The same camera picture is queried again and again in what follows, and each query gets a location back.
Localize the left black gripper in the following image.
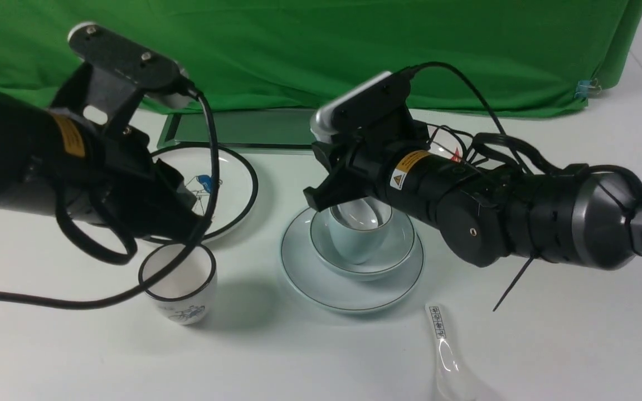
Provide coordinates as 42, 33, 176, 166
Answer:
48, 109, 201, 243

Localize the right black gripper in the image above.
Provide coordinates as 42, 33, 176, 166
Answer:
303, 121, 439, 215

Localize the pale blue ceramic cup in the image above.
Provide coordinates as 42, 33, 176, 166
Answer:
329, 197, 394, 264

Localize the pale blue bowl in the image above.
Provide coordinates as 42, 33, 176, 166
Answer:
310, 211, 417, 281

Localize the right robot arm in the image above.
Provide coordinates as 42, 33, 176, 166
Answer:
305, 121, 642, 271

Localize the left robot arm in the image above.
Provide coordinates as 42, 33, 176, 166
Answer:
0, 93, 200, 242

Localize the small black-rimmed white bowl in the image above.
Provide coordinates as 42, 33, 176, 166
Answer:
426, 124, 471, 163

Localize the pale blue plate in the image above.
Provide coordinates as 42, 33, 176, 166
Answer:
280, 208, 425, 314

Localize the illustrated black-rimmed white plate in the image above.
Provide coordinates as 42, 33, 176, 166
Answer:
152, 144, 259, 243

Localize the black-rimmed illustrated white cup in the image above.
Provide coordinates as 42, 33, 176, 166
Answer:
145, 244, 217, 325

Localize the green backdrop cloth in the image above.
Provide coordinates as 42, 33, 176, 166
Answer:
0, 1, 642, 118

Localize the blue binder clip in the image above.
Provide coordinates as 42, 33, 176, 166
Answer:
574, 79, 603, 99

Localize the white spoon with characters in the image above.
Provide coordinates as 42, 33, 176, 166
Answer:
425, 303, 477, 400

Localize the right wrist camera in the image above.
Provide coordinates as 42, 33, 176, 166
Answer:
310, 71, 411, 144

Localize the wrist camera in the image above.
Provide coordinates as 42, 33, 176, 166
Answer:
67, 21, 194, 110
310, 71, 411, 144

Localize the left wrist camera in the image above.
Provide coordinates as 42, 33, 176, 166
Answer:
67, 21, 194, 110

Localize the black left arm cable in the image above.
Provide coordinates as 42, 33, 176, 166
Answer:
0, 78, 221, 310

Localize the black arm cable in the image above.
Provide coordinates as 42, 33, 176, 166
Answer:
405, 61, 556, 173
0, 78, 221, 310

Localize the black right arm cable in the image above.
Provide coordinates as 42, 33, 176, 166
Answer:
405, 61, 556, 173

